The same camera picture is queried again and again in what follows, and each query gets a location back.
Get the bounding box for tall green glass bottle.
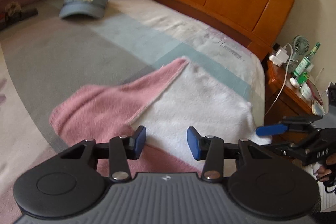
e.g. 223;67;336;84
292;42;321;78

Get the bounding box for beige flower ornament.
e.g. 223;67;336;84
5;2;22;18

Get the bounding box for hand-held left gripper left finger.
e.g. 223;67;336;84
60;126;147;183

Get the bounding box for white charger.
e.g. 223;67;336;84
268;47;291;67

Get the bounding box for small green bottle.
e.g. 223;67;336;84
296;70;311;86

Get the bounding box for white cable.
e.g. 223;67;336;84
263;43;294;117

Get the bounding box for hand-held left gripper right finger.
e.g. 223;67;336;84
186;127;274;183

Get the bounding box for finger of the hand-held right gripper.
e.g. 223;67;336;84
255;115;324;137
263;128;323;154

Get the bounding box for person's right hand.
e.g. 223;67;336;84
312;153;336;193

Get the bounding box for pink and white sweater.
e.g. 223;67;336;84
49;56;273;180

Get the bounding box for white round jar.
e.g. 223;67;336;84
299;82;313;99

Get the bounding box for small green desk fan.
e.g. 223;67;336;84
289;35;311;62

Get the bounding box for wooden nightstand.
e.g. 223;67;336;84
263;58;326;141

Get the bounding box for blue cap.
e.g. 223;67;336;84
59;0;110;20

